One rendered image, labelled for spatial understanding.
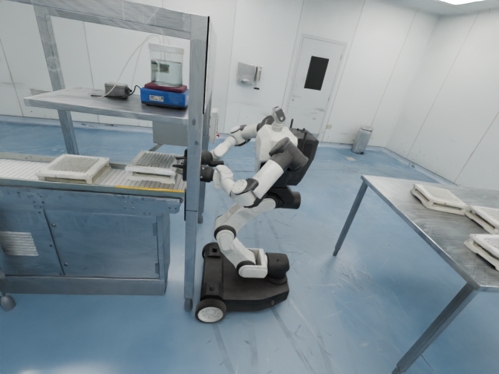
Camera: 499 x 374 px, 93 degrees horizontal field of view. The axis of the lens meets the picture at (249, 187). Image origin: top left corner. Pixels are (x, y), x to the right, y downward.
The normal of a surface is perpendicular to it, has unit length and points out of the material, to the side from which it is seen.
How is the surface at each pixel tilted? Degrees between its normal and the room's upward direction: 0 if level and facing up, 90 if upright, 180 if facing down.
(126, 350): 0
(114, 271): 90
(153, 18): 90
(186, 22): 90
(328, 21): 90
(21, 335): 0
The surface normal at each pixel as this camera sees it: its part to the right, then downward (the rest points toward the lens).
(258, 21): 0.21, 0.50
